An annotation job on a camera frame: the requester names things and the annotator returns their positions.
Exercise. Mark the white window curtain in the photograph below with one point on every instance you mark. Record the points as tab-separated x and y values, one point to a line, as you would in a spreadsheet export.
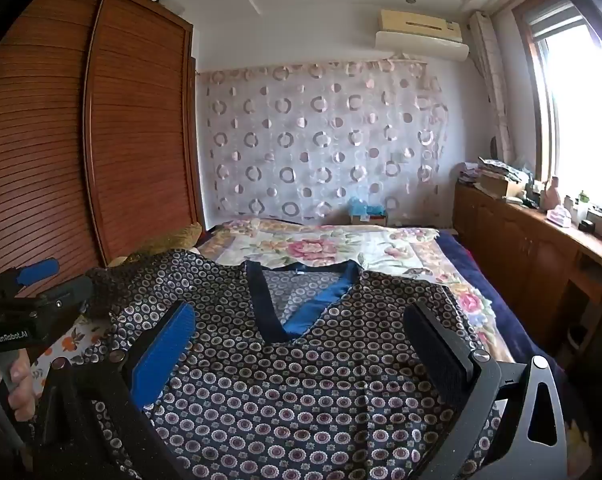
493	85

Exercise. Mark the wooden sideboard cabinet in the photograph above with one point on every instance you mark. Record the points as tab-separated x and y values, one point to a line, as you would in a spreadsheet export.
521	250

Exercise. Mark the circle-patterned wall curtain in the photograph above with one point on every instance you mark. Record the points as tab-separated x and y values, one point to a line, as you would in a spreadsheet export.
306	160

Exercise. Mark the wooden slatted wardrobe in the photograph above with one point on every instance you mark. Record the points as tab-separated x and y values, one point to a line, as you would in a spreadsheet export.
131	135

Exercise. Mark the pile of papers and books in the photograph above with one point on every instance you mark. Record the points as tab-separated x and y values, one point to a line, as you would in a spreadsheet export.
496	175

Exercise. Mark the floral quilt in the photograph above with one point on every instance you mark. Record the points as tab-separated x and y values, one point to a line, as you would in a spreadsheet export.
331	245

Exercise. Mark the blue plastic bag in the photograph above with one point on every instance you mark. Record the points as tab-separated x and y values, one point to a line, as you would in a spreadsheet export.
363	207

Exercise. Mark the navy blue blanket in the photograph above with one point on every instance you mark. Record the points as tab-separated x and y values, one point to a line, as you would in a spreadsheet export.
481	270

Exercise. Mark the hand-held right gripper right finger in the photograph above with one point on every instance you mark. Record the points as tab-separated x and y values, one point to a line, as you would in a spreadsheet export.
441	355

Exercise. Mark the orange fruit print bedsheet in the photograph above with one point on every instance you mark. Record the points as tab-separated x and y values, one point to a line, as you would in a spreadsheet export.
73	342

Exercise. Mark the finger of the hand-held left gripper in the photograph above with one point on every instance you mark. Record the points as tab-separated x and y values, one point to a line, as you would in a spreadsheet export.
73	290
38	270

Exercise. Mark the pink bottle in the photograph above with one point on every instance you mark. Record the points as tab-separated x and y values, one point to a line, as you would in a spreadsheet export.
551	195

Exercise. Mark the small black box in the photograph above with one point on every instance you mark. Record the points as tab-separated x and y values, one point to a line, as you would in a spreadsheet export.
587	226

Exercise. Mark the person's left hand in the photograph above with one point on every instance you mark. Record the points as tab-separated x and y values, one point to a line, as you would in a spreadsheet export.
21	382

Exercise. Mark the navy circle-patterned shirt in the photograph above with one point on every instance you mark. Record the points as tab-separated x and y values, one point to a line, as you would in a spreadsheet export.
281	385

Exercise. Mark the window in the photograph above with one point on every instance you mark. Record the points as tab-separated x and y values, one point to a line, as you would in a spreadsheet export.
581	110

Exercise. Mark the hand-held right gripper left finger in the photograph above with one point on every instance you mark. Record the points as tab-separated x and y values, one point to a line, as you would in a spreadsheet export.
163	355

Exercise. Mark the wall air conditioner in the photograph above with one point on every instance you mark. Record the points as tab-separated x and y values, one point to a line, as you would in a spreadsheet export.
421	35

